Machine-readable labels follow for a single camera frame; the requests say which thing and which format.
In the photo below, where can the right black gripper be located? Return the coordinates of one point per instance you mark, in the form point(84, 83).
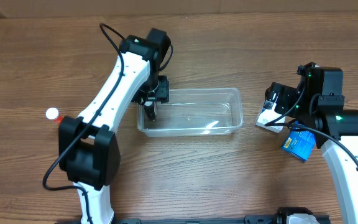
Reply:
point(276, 94)

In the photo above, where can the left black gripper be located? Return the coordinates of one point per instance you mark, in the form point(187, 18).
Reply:
point(155, 96)

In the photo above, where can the black bottle white cap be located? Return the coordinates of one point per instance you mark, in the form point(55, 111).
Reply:
point(150, 109)

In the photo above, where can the white box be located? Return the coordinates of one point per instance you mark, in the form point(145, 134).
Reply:
point(267, 114)

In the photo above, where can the blue box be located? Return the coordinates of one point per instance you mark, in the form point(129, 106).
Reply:
point(299, 144)

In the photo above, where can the orange bottle white cap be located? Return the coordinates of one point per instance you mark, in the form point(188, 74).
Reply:
point(54, 115)

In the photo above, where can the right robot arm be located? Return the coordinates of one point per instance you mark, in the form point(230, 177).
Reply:
point(316, 105)

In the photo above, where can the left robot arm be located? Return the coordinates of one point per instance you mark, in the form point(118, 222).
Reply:
point(88, 148)

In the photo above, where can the clear plastic container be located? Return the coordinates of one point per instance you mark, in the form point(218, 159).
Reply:
point(192, 112)

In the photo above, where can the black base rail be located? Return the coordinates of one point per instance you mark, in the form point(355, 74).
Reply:
point(281, 216)

